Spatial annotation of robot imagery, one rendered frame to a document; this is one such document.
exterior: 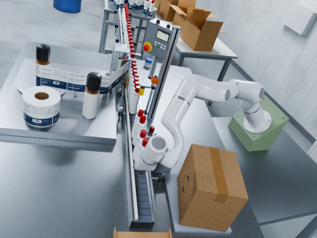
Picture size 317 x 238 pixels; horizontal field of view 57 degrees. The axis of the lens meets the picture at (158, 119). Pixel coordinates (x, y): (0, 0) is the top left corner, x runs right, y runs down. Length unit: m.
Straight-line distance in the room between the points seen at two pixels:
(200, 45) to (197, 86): 2.17
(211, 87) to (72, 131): 0.84
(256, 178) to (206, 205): 0.67
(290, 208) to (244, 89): 0.75
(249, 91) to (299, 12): 2.96
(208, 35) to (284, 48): 1.65
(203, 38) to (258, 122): 1.68
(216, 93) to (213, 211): 0.56
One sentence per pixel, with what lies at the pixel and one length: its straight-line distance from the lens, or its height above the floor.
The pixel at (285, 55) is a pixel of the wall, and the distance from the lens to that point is 4.82.
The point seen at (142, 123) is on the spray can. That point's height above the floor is 1.06.
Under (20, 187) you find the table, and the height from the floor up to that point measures 0.83.
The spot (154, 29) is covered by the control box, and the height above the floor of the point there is 1.45.
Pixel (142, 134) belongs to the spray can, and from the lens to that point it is 1.52.
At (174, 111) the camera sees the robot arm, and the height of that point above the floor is 1.33.
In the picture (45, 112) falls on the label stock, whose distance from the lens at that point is 1.72.
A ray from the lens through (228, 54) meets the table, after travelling 3.79.
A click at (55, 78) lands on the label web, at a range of 2.00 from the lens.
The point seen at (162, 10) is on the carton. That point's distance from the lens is 4.35.
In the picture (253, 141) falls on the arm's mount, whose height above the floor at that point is 0.92.
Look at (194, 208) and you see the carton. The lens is 1.41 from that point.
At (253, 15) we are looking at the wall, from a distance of 5.48.
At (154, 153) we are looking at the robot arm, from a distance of 1.24.
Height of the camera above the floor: 2.04
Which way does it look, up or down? 36 degrees down
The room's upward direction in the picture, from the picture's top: 18 degrees clockwise
